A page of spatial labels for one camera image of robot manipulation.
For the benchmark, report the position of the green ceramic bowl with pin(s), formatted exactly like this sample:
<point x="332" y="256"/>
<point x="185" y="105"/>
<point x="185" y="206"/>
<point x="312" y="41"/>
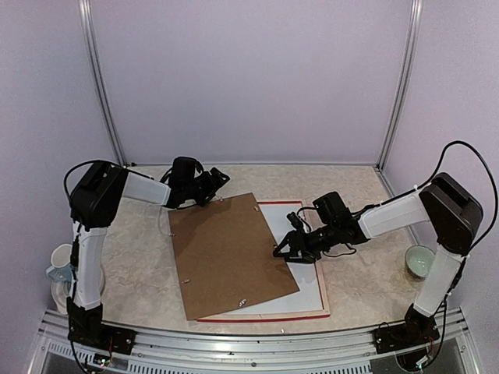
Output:
<point x="418" y="261"/>

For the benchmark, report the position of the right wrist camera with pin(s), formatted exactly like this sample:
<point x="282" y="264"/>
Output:
<point x="296" y="221"/>

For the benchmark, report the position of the red wooden picture frame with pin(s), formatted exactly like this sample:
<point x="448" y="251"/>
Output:
<point x="285" y="317"/>

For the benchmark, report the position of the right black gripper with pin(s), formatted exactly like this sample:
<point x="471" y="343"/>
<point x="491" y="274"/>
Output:
<point x="293" y="237"/>

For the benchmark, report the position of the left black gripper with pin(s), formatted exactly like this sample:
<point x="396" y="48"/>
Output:
<point x="214" y="186"/>

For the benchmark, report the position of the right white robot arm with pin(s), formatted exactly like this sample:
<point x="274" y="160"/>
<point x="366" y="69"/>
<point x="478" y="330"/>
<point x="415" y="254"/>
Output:
<point x="369" y="287"/>

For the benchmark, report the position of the right aluminium corner post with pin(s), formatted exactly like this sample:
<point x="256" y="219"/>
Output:
<point x="408" y="56"/>

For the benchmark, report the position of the front aluminium rail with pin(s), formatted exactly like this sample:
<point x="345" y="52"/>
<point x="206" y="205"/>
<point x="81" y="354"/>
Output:
<point x="283" y="350"/>

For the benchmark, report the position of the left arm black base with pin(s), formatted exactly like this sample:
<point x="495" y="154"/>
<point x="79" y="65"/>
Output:
<point x="109" y="338"/>

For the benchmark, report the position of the left aluminium corner post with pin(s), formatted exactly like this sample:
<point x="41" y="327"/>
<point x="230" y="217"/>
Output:
<point x="90" y="38"/>

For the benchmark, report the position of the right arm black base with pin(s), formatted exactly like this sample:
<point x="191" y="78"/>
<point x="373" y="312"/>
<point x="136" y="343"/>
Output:
<point x="397" y="337"/>

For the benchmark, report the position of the brown backing board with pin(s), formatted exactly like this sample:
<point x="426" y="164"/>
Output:
<point x="224" y="257"/>

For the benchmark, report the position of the light blue mug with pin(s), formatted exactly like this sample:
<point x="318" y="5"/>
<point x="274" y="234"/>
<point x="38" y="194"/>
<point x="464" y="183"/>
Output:
<point x="61" y="269"/>

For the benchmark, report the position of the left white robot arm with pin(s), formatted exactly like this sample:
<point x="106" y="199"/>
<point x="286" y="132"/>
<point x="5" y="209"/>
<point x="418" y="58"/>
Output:
<point x="94" y="203"/>

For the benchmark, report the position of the cat photo print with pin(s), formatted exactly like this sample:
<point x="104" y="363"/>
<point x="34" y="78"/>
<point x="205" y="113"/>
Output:
<point x="308" y="298"/>

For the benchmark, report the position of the aluminium corner post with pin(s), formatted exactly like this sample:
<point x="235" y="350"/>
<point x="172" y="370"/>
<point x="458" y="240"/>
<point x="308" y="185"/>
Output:
<point x="408" y="56"/>
<point x="90" y="38"/>

